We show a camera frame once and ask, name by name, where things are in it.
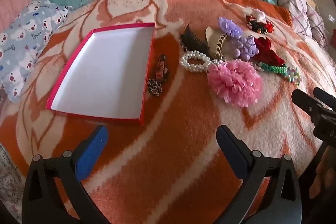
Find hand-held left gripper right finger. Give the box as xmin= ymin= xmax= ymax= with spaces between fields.
xmin=210 ymin=125 xmax=306 ymax=224

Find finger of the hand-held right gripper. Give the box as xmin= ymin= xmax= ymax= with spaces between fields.
xmin=314 ymin=87 xmax=336 ymax=110
xmin=291 ymin=88 xmax=320 ymax=115

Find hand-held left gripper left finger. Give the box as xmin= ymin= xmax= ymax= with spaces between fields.
xmin=22 ymin=125 xmax=109 ymax=224

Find blue bird hair clip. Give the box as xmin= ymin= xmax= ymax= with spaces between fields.
xmin=285 ymin=68 xmax=302 ymax=86

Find green braided hair tie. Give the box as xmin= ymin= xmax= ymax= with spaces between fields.
xmin=256 ymin=62 xmax=289 ymax=77

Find red bow hair clip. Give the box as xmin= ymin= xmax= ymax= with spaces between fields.
xmin=253 ymin=36 xmax=286 ymax=67

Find pink ruffled scrunchie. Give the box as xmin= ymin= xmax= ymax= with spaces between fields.
xmin=207 ymin=59 xmax=264 ymax=108

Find red shallow box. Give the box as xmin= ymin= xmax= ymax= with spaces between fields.
xmin=46 ymin=22 xmax=156 ymax=127

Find purple ruffled hair tie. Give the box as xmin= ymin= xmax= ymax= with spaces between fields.
xmin=218 ymin=17 xmax=244 ymax=38

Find beige claw hair clip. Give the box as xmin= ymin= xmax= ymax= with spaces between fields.
xmin=205 ymin=26 xmax=228 ymax=59

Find person's right hand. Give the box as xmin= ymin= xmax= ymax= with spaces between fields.
xmin=314 ymin=147 xmax=336 ymax=189

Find orange and cream blanket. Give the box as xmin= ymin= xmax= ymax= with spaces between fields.
xmin=0 ymin=0 xmax=336 ymax=224

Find red flower hair clip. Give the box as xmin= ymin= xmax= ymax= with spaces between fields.
xmin=264 ymin=20 xmax=275 ymax=35

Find grey floral sheet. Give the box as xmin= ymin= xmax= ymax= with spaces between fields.
xmin=0 ymin=144 xmax=32 ymax=222

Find plaid pillow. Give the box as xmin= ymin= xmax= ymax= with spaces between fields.
xmin=274 ymin=0 xmax=328 ymax=50

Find brown hair clips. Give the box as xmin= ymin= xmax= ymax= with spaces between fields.
xmin=155 ymin=54 xmax=169 ymax=83

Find black claw hair clip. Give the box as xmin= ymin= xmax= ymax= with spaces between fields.
xmin=180 ymin=25 xmax=210 ymax=56

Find blue bear print pillow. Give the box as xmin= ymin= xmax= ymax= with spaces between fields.
xmin=0 ymin=0 xmax=69 ymax=104

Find purple pompom hair tie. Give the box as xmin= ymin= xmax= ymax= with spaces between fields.
xmin=232 ymin=36 xmax=259 ymax=60

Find pastel bead bracelet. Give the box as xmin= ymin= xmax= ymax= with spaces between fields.
xmin=210 ymin=56 xmax=227 ymax=65

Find leopard print hair tie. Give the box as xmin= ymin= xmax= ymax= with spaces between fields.
xmin=147 ymin=78 xmax=163 ymax=95

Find white pearl bracelet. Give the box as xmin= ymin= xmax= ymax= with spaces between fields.
xmin=180 ymin=50 xmax=212 ymax=73

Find white pompom hair tie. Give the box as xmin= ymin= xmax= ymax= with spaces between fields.
xmin=248 ymin=9 xmax=265 ymax=22

